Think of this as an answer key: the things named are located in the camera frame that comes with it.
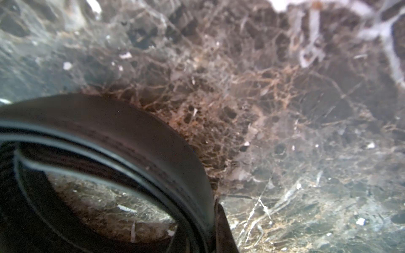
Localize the black belt long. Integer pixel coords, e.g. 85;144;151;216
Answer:
1;94;216;253

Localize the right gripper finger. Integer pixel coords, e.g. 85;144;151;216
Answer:
215;202;239;253

